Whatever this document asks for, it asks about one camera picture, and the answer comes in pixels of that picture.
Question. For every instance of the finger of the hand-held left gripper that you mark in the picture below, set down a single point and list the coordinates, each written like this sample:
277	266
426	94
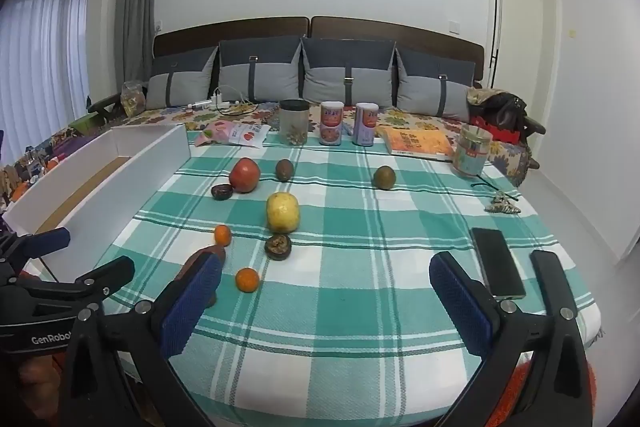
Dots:
100	277
50	239

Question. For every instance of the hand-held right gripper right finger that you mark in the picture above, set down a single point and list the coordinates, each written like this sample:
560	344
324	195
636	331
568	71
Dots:
460	307

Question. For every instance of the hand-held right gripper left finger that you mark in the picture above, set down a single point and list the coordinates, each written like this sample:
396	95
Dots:
192	302

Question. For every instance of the sweet potato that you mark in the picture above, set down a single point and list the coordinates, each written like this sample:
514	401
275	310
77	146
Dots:
215	251

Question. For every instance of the tangerine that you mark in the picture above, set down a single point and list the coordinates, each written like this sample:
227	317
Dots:
222	235
247	280

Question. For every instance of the white cardboard box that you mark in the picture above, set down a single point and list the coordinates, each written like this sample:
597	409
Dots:
125	187

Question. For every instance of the dark mangosteen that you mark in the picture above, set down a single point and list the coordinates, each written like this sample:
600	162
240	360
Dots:
221	192
278	247

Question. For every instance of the yellow wrinkled pear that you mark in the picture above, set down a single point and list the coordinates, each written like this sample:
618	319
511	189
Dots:
283	212

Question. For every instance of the red apple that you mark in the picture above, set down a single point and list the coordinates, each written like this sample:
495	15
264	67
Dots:
242	175

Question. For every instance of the olive brown round fruit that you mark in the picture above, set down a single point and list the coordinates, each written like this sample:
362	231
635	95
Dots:
384	178

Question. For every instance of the reddish brown passion fruit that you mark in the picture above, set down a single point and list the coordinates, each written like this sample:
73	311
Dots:
283	170

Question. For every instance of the black smartphone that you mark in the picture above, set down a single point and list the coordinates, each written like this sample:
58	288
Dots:
497	263

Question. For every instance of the orange knit cloth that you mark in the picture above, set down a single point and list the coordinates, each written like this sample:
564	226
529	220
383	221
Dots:
522	382

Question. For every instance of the green checked cloth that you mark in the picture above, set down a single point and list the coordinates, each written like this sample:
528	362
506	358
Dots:
375	257

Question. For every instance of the keys bunch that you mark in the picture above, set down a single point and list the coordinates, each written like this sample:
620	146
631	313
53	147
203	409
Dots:
502	206

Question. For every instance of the green box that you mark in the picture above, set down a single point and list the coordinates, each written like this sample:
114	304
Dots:
85	123

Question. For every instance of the wooden armchair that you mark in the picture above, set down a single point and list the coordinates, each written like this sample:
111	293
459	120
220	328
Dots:
102	107

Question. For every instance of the clear jar with patterned label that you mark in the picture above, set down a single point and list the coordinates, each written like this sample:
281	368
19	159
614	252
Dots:
471	150

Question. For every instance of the clear snack bag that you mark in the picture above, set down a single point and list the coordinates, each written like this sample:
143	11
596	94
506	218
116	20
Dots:
132	98

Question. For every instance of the pink snack packet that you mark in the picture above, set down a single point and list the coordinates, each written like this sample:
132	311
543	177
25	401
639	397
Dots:
214	133

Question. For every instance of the orange book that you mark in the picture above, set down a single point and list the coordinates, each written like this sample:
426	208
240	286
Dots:
415	142

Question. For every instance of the white sheer curtain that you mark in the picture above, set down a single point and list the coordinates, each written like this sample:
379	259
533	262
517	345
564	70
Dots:
40	57

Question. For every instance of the dark clothes pile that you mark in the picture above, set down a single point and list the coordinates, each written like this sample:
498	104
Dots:
502	112

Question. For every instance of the white power strip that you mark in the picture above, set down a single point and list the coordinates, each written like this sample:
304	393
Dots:
217	99

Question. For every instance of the clear jar with black lid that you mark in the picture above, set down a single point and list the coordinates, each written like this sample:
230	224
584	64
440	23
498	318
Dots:
294	122

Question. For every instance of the brown headboard panel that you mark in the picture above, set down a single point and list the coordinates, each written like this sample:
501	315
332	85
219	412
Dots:
225	32

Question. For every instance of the grey sofa cushions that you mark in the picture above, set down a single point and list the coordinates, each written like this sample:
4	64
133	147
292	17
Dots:
400	32

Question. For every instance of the white door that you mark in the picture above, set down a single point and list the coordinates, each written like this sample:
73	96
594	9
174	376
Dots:
520	32

